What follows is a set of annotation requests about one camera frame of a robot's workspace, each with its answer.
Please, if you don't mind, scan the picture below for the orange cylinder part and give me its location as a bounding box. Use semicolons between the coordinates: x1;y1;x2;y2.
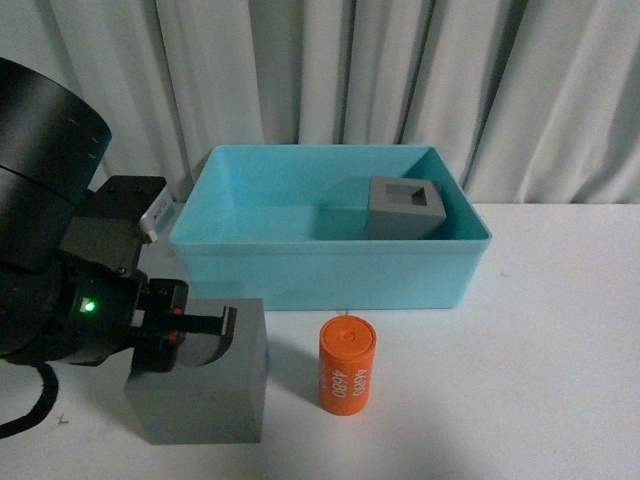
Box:
318;315;377;416

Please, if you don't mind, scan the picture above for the white curtain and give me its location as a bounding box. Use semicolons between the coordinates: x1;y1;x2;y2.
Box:
1;1;639;204

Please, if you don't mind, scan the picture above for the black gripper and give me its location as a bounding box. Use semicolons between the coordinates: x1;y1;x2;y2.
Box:
58;217;236;373

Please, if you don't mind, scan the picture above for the black cable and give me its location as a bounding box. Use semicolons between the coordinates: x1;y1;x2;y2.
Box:
0;363;60;441

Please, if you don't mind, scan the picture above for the gray hollow block part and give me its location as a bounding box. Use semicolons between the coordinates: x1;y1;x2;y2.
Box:
366;176;447;240

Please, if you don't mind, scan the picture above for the blue plastic box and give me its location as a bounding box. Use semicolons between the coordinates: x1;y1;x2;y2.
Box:
169;145;491;310

